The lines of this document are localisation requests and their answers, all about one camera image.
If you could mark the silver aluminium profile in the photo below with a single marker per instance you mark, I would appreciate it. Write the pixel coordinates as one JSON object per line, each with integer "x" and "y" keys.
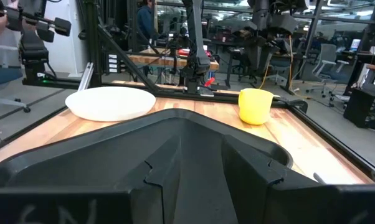
{"x": 86, "y": 76}

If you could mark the white round plate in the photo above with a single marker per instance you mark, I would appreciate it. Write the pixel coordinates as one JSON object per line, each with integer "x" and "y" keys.
{"x": 109, "y": 104}

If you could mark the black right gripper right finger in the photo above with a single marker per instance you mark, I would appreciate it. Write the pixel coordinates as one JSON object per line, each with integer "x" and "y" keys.
{"x": 249, "y": 186}

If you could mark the yellow mug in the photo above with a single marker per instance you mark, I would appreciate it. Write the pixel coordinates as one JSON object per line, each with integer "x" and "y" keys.
{"x": 254, "y": 107}

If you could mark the black labelled control box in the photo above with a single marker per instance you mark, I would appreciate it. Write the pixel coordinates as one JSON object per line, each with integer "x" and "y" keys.
{"x": 112, "y": 63}

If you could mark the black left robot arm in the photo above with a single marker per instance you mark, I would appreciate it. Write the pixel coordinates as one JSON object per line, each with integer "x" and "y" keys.
{"x": 197, "y": 46}

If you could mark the black table clamp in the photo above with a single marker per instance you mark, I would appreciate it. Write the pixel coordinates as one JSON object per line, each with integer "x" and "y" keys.
{"x": 296, "y": 104}

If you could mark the black computer tower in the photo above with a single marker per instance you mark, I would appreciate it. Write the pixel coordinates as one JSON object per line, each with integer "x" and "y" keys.
{"x": 358, "y": 105}

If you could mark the person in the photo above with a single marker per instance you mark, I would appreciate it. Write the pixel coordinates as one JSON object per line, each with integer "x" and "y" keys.
{"x": 145, "y": 20}

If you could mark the wooden background table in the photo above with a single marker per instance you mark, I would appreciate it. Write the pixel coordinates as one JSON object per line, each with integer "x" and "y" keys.
{"x": 162, "y": 60}

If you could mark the blue office chair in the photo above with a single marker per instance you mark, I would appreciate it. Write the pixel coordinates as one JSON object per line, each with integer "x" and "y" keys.
{"x": 3, "y": 76}

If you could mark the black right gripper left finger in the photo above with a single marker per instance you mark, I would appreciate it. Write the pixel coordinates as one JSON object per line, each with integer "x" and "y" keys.
{"x": 156, "y": 193}

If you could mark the black background robot rig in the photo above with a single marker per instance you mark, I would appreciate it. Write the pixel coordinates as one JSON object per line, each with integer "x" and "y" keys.
{"x": 262, "y": 18}

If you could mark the grey office chair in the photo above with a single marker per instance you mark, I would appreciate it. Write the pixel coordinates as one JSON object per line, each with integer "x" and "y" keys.
{"x": 326, "y": 54}

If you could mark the black plastic tray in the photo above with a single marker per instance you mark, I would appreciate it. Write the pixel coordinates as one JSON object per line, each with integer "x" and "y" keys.
{"x": 81, "y": 155}

